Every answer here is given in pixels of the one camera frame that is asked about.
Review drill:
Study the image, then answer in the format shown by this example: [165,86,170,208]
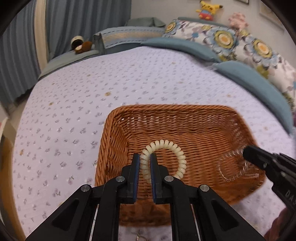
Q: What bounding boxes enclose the near teal cushion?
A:
[212,61,293,134]

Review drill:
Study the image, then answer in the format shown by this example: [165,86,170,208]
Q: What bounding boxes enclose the right floral pillow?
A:
[235,30,295,112]

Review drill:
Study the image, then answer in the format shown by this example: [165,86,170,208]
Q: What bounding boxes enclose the left floral pillow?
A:
[163,20,238,61]

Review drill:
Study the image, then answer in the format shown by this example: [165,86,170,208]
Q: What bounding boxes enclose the yellow Pikachu plush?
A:
[196,1,223,21]

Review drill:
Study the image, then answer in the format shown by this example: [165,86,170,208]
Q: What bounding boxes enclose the butterfly picture frame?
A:
[259,1,285,30]

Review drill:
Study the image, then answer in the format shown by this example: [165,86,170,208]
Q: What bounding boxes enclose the crown picture frame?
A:
[237,0,249,4]

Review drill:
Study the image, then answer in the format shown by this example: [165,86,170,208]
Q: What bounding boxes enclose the person's hand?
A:
[264,208,292,241]

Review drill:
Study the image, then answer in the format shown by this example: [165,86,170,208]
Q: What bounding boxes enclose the folded blue striped blanket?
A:
[93,26,165,55]

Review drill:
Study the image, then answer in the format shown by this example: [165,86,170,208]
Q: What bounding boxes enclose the teal cushion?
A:
[141,37,221,63]
[212,61,293,134]

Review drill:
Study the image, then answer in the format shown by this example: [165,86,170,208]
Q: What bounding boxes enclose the clear crystal bead bracelet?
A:
[217,149,260,182]

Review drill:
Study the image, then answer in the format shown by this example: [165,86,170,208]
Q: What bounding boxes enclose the far teal cushion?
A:
[141,37,221,63]

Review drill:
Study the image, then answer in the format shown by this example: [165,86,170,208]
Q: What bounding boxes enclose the brown plush toy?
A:
[70,36,93,54]

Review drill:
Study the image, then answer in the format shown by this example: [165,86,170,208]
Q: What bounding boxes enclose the wooden side table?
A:
[1,118,26,240]

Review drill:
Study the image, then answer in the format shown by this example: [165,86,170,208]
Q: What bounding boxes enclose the brown wicker basket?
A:
[95,104,265,226]

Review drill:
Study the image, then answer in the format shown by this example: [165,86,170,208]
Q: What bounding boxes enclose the cream spiral hair tie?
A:
[139,139,188,183]

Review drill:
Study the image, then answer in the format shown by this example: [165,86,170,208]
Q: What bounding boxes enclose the floral pillow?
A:
[235,30,295,112]
[163,20,238,61]

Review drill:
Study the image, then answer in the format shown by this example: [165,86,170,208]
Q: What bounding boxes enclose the green folded cloth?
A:
[125,17,166,28]

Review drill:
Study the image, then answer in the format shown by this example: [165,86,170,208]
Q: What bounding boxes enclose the blue curtain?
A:
[1,1,132,108]

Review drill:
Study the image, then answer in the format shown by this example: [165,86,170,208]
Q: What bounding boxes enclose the pink plush toy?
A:
[228,12,248,30]

